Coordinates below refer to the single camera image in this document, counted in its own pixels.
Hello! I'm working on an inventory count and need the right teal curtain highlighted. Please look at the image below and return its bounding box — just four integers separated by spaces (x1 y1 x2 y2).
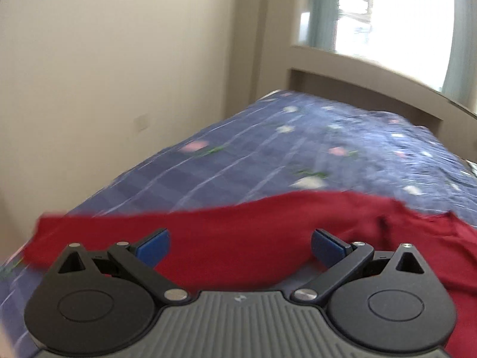
442 0 476 112

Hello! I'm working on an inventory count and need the left teal curtain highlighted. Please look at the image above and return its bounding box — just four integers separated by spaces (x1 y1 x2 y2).
307 0 339 51

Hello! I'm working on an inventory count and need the white wall socket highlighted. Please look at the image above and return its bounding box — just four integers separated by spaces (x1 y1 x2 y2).
133 114 150 132

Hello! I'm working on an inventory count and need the grey wardrobe left of window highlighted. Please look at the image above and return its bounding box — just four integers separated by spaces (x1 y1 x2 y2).
225 0 319 116

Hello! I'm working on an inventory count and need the blue plaid floral quilt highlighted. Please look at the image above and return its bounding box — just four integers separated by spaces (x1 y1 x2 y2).
1 91 476 357

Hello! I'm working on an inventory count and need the red long-sleeve sweater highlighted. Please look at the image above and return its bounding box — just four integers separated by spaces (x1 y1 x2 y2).
23 191 476 357

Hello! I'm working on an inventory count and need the teal curtain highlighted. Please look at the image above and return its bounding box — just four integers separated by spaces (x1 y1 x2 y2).
442 0 476 112
307 0 339 51

